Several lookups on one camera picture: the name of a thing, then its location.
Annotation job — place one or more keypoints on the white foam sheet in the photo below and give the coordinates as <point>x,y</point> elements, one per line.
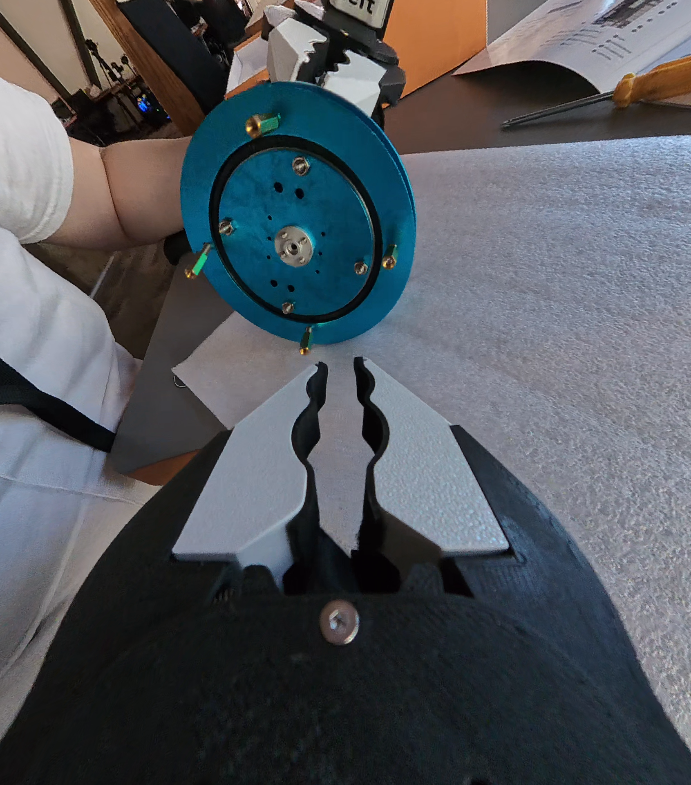
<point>566,306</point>

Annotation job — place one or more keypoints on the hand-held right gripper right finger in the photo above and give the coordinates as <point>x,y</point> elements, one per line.
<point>437,490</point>

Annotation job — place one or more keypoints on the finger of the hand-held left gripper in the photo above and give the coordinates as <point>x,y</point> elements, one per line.
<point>357,76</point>
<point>290,52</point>

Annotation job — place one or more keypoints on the black office chair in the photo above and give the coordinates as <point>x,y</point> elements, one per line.
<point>186,49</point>

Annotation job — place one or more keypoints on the person's left forearm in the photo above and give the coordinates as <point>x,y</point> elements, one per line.
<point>137,196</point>

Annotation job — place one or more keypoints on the printed instruction manual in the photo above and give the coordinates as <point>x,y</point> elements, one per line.
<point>566,37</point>

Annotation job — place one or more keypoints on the black wristband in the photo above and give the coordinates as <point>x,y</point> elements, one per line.
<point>177,248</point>

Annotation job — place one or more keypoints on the orange cardboard box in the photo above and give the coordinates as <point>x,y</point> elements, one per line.
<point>431,37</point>

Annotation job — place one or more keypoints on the blue round metal turntable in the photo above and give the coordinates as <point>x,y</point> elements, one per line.
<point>333,135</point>

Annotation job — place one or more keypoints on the wooden pillar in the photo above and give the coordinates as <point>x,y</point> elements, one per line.
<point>149,67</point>

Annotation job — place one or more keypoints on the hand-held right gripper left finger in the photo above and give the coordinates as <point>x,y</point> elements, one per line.
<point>247,490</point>

